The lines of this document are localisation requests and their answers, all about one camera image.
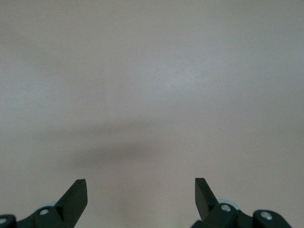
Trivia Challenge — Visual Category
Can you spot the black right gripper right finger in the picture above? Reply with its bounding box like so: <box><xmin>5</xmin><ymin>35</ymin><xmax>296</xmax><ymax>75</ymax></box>
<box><xmin>191</xmin><ymin>177</ymin><xmax>292</xmax><ymax>228</ymax></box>

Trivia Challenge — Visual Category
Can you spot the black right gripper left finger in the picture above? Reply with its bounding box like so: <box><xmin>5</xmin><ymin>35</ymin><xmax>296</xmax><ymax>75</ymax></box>
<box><xmin>0</xmin><ymin>179</ymin><xmax>89</xmax><ymax>228</ymax></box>

